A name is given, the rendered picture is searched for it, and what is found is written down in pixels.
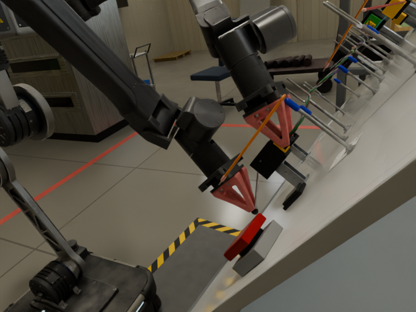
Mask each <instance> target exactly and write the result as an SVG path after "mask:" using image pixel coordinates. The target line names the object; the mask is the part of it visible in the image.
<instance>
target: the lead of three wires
mask: <svg viewBox="0 0 416 312"><path fill-rule="evenodd" d="M309 99H310V97H309V96H307V97H306V103H305V107H306V108H307V109H308V108H309V104H310V101H309ZM304 118H305V117H304V116H303V115H301V117H300V119H299V120H298V122H297V123H296V125H295V126H294V128H293V129H292V130H291V131H290V132H289V135H290V137H291V136H292V135H293V134H294V133H295V131H296V130H297V129H298V127H299V125H300V124H301V123H302V121H303V120H304Z"/></svg>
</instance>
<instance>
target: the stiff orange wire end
mask: <svg viewBox="0 0 416 312"><path fill-rule="evenodd" d="M285 97H286V94H284V95H283V96H282V97H281V98H280V100H279V101H278V103H277V104H276V106H275V107H274V108H273V110H272V111H271V112H270V113H269V115H268V117H267V118H266V119H265V120H264V122H263V123H262V125H261V126H260V127H259V129H258V130H257V131H256V133H255V134H254V136H253V137H252V138H251V140H250V141H249V142H248V143H247V145H246V146H245V148H244V149H243V150H242V152H241V153H240V154H239V156H238V157H237V158H236V160H235V161H234V162H233V164H232V165H231V167H230V168H229V169H228V171H227V172H226V174H224V175H223V177H222V178H221V179H220V183H221V182H223V181H224V180H225V179H226V177H227V175H228V174H229V173H230V171H231V170H232V168H233V167H234V166H235V165H236V163H237V162H238V161H239V159H240V158H241V156H242V155H243V154H244V152H245V151H246V149H247V148H248V147H249V146H250V144H251V143H252V141H254V139H255V138H256V136H257V135H258V134H259V132H260V131H261V129H262V128H263V127H264V125H265V124H266V123H267V122H268V120H269V119H270V117H271V116H272V115H273V114H274V112H275V111H276V109H277V108H278V107H279V105H280V104H281V103H282V101H283V99H284V98H285ZM220 183H219V185H220Z"/></svg>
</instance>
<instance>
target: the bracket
mask: <svg viewBox="0 0 416 312"><path fill-rule="evenodd" d="M275 171H276V172H277V173H278V174H279V175H281V176H282V177H283V178H285V179H286V180H287V181H288V182H289V183H291V184H292V185H293V186H294V187H295V186H296V185H297V184H298V183H301V184H302V183H303V182H304V183H306V181H307V179H308V177H309V174H307V175H306V176H305V175H304V174H302V173H301V172H300V171H298V170H297V169H296V168H295V167H293V166H292V165H291V164H289V163H288V162H287V161H286V160H284V161H283V162H282V163H281V164H280V165H279V167H278V168H277V169H276V170H275Z"/></svg>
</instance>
